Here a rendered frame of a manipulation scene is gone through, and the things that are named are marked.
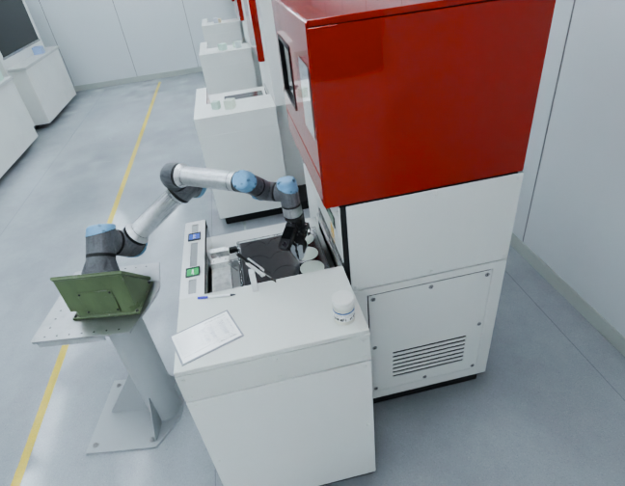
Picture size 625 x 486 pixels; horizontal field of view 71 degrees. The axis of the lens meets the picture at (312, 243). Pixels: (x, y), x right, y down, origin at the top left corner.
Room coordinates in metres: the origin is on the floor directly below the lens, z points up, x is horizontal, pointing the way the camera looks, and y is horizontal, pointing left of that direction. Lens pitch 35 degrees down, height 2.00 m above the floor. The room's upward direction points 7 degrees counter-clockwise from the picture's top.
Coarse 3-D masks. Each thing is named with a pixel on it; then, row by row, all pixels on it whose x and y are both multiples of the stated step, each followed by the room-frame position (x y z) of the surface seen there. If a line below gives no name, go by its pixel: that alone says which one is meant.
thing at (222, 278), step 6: (216, 270) 1.48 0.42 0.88; (222, 270) 1.47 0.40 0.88; (228, 270) 1.47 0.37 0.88; (216, 276) 1.44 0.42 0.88; (222, 276) 1.44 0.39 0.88; (228, 276) 1.43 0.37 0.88; (216, 282) 1.40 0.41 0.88; (222, 282) 1.40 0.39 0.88; (228, 282) 1.39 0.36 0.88; (216, 288) 1.36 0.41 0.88; (222, 288) 1.35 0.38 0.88; (228, 288) 1.35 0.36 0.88
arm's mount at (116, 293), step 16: (112, 272) 1.34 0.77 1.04; (128, 272) 1.38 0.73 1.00; (64, 288) 1.35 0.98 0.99; (80, 288) 1.35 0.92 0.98; (96, 288) 1.34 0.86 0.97; (112, 288) 1.34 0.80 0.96; (128, 288) 1.34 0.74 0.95; (144, 288) 1.45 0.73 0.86; (80, 304) 1.35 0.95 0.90; (96, 304) 1.34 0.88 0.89; (112, 304) 1.34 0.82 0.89; (128, 304) 1.34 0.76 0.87
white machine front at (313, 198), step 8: (304, 168) 2.09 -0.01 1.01; (312, 184) 1.85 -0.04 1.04; (312, 192) 1.88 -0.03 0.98; (312, 200) 1.91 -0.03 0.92; (320, 200) 1.67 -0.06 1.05; (312, 208) 1.95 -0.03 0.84; (320, 208) 1.69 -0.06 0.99; (336, 208) 1.34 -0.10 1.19; (344, 208) 1.30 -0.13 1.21; (328, 216) 1.52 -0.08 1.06; (336, 216) 1.36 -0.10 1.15; (344, 216) 1.30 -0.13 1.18; (328, 224) 1.53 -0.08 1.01; (336, 224) 1.37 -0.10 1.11; (344, 224) 1.30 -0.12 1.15; (336, 232) 1.38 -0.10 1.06; (344, 232) 1.30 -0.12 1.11; (336, 240) 1.40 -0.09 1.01; (344, 240) 1.30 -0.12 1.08; (344, 248) 1.30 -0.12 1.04; (344, 256) 1.30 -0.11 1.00; (344, 264) 1.30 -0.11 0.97
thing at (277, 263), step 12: (264, 240) 1.63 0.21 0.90; (276, 240) 1.62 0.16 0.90; (252, 252) 1.55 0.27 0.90; (264, 252) 1.54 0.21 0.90; (276, 252) 1.53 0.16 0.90; (288, 252) 1.52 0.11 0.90; (264, 264) 1.45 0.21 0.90; (276, 264) 1.44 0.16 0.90; (288, 264) 1.43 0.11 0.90; (300, 264) 1.42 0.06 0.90; (324, 264) 1.40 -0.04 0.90; (264, 276) 1.38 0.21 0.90; (276, 276) 1.37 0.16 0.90; (288, 276) 1.36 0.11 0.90
